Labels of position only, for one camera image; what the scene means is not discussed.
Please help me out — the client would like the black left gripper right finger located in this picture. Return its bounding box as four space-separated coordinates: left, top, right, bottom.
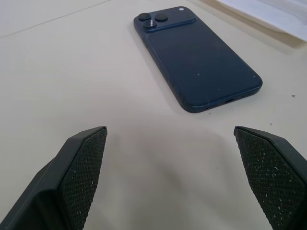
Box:
234 126 307 230

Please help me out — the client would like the dark blue smartphone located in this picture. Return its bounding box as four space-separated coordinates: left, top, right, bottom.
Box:
133 6 263 113
213 0 307 43

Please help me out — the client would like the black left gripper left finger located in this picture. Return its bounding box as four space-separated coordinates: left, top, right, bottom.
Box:
0 126 108 230

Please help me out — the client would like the dark blue smartphone in tray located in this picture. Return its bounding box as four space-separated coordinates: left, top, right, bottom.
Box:
213 0 307 43

